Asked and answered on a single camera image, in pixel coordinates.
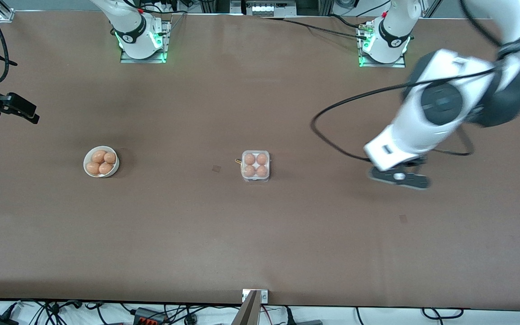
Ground clear plastic egg box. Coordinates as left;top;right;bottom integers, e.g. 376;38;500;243
235;150;270;183

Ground white round bowl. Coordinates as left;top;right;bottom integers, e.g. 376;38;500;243
83;146;120;178

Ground black power strip red switches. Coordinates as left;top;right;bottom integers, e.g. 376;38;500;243
134;308;167;325

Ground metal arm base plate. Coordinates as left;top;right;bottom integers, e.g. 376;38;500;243
358;23;406;68
121;19;169;64

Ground silver table corner bracket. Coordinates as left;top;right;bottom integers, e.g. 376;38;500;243
0;0;15;23

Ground black cable on table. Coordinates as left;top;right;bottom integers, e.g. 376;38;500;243
260;16;370;40

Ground aluminium frame with device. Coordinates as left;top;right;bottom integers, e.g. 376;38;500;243
230;0;297;17

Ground silver camera mount bracket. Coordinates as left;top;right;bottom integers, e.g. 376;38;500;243
242;289;269;303

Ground grey camera post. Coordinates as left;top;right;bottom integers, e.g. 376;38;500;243
231;291;260;325

